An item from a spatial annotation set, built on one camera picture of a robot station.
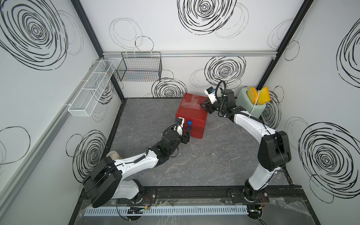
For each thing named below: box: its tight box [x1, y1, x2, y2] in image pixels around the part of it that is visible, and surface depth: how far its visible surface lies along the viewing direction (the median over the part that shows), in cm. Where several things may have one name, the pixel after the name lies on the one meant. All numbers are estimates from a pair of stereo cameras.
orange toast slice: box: [247, 86, 258, 105], surface depth 96 cm
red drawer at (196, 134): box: [191, 130, 203, 139], surface depth 93 cm
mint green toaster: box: [235, 86, 267, 119], surface depth 99 cm
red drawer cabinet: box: [175, 92, 210, 140], surface depth 88 cm
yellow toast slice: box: [256, 86, 271, 105], surface depth 98 cm
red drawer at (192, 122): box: [175, 114, 206, 129], surface depth 84 cm
